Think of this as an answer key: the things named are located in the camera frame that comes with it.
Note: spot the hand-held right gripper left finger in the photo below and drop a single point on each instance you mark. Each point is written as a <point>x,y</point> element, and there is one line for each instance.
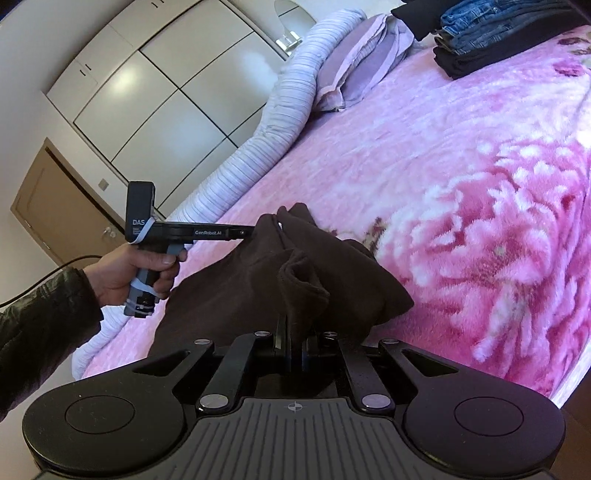
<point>279,346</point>

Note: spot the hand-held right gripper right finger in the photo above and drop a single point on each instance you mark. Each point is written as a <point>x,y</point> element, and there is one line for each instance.
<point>330,348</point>

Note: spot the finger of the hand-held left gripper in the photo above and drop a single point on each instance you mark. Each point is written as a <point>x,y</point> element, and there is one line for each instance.
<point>242,233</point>

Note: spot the dark brown garment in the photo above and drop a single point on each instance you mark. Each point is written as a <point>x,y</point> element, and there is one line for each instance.
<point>258,286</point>

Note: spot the person's left hand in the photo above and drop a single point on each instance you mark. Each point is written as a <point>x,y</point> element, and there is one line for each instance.
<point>120,272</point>

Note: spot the brown wooden door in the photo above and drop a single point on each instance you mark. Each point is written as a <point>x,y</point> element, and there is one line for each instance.
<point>55,203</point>

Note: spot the white wardrobe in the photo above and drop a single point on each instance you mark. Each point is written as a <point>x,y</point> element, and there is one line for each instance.
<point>161,92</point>

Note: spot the striped pale duvet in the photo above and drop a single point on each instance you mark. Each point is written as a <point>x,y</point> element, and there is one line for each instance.
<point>295,87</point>

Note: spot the pink floral blanket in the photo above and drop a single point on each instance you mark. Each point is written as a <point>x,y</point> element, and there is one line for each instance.
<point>415,161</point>

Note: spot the lavender pillow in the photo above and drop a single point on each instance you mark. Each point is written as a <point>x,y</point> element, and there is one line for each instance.
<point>364,64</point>

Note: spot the folded black garment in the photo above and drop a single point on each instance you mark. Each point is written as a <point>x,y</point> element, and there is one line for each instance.
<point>418,18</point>

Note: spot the folded black pants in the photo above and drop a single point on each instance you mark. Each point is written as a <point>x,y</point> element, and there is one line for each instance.
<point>489,57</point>

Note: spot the folded blue jeans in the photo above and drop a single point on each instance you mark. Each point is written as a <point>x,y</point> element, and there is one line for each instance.
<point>489,23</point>

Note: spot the brown wall plate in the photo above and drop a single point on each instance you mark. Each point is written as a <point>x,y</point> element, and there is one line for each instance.
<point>104,184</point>

